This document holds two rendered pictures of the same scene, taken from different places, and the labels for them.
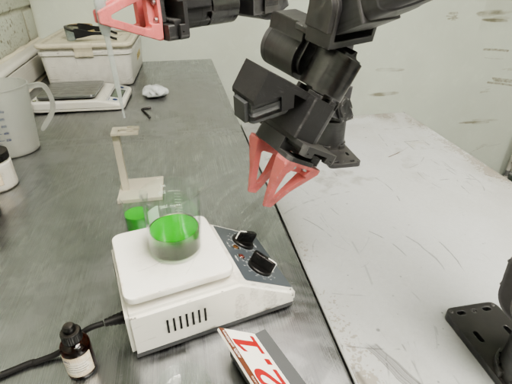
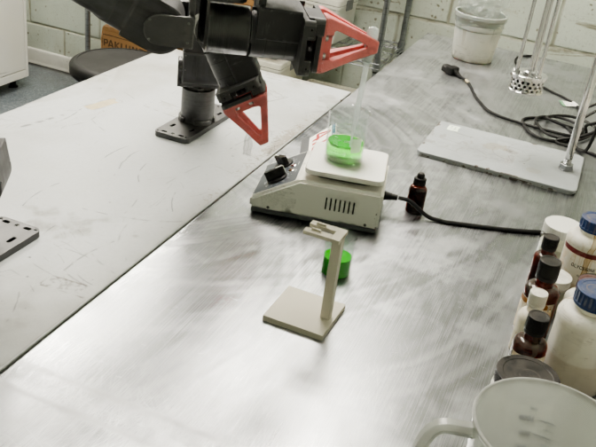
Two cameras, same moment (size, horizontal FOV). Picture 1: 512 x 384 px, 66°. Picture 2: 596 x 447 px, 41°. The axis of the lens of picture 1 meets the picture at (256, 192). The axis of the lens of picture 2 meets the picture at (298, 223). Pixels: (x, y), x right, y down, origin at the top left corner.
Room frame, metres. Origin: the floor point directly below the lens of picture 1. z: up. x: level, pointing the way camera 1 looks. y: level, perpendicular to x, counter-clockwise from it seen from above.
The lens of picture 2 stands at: (1.39, 0.61, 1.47)
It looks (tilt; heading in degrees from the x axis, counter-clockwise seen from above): 28 degrees down; 210
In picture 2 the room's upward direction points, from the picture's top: 8 degrees clockwise
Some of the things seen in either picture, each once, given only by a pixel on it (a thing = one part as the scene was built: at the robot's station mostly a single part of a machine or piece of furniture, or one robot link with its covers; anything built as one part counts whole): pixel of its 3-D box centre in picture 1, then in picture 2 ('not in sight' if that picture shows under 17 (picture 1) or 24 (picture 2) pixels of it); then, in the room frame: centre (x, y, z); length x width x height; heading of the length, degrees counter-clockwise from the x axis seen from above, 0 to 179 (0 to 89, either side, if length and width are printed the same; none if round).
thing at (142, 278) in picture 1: (170, 254); (348, 162); (0.36, 0.10, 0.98); 0.12 x 0.12 x 0.01; 24
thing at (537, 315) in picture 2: not in sight; (528, 350); (0.59, 0.48, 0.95); 0.04 x 0.04 x 0.10
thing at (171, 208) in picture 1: (175, 221); (344, 136); (0.37, 0.09, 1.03); 0.07 x 0.06 x 0.08; 103
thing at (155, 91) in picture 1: (155, 90); not in sight; (1.24, 0.32, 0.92); 0.08 x 0.08 x 0.04; 8
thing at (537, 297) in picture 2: not in sight; (529, 322); (0.52, 0.46, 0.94); 0.03 x 0.03 x 0.09
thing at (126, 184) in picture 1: (136, 161); (310, 271); (0.65, 0.22, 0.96); 0.08 x 0.08 x 0.13; 10
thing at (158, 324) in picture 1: (194, 276); (327, 185); (0.37, 0.08, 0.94); 0.22 x 0.13 x 0.08; 114
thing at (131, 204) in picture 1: (136, 212); (338, 254); (0.53, 0.19, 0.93); 0.04 x 0.04 x 0.06
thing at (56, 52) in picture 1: (97, 54); not in sight; (1.51, 0.59, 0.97); 0.37 x 0.31 x 0.14; 8
